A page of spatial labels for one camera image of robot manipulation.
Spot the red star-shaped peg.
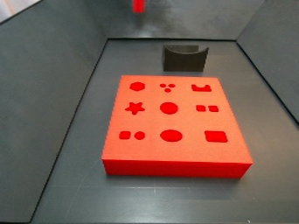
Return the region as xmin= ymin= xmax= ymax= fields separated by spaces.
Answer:
xmin=133 ymin=0 xmax=145 ymax=13

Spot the red board with shaped holes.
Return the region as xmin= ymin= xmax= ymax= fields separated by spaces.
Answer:
xmin=101 ymin=75 xmax=252 ymax=179

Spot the black curved holder bracket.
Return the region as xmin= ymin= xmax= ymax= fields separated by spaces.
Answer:
xmin=162 ymin=45 xmax=209 ymax=72

